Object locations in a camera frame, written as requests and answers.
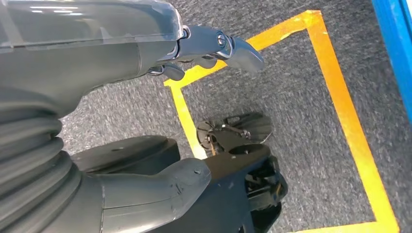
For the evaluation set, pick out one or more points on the blue metal shelf rack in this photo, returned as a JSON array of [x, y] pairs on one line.
[[396, 48]]

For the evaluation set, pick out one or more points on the black robot leg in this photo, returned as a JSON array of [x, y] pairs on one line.
[[225, 199]]

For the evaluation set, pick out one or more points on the yellow tape square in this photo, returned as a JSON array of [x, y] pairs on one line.
[[354, 128]]

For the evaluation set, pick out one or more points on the black robot foot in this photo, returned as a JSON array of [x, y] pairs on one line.
[[251, 127]]

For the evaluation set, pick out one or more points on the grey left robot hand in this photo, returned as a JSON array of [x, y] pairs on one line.
[[80, 58]]

